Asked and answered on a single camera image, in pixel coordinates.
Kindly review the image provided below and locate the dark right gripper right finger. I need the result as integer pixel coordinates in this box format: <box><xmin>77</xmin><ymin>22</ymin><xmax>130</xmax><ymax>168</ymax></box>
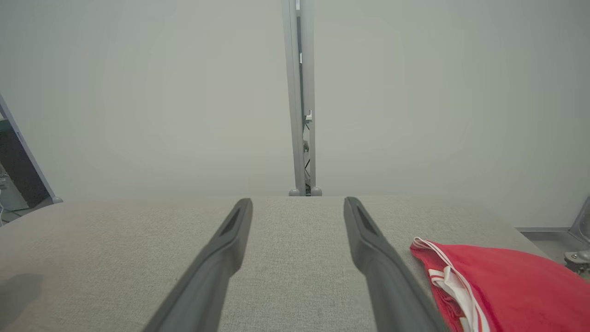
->
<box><xmin>343</xmin><ymin>197</ymin><xmax>450</xmax><ymax>332</ymax></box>

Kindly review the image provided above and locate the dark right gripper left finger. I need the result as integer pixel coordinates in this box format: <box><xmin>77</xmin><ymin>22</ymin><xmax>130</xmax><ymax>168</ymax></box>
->
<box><xmin>143</xmin><ymin>198</ymin><xmax>254</xmax><ymax>332</ymax></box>

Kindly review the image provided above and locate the red lettered basketball jersey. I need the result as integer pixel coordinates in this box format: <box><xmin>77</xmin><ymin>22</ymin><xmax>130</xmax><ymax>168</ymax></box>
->
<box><xmin>410</xmin><ymin>237</ymin><xmax>590</xmax><ymax>332</ymax></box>

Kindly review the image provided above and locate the grey baseboard strip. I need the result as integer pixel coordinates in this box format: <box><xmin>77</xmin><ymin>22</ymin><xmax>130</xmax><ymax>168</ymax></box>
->
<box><xmin>515</xmin><ymin>226</ymin><xmax>573</xmax><ymax>233</ymax></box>

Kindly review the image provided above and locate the metal caster bracket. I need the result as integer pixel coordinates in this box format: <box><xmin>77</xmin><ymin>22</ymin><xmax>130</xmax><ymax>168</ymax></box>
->
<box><xmin>563</xmin><ymin>196</ymin><xmax>590</xmax><ymax>277</ymax></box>

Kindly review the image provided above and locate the grey upright partition post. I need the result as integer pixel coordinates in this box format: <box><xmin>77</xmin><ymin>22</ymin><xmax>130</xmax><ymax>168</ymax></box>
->
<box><xmin>281</xmin><ymin>0</ymin><xmax>323</xmax><ymax>197</ymax></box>

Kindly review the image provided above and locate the grey slanted partition frame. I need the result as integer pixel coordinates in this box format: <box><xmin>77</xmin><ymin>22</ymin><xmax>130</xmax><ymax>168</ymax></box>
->
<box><xmin>0</xmin><ymin>95</ymin><xmax>64</xmax><ymax>204</ymax></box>

